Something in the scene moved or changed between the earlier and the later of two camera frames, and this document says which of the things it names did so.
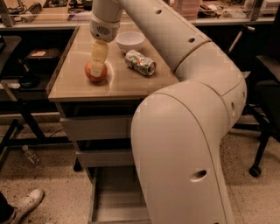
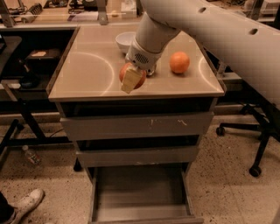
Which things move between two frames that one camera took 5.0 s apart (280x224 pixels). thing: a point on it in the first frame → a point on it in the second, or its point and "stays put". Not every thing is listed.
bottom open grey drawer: (116, 197) stays put
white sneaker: (25, 203) stays put
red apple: (95, 79) → (123, 70)
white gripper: (104, 31) → (142, 59)
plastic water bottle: (31, 157) stays put
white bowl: (128, 41) stays put
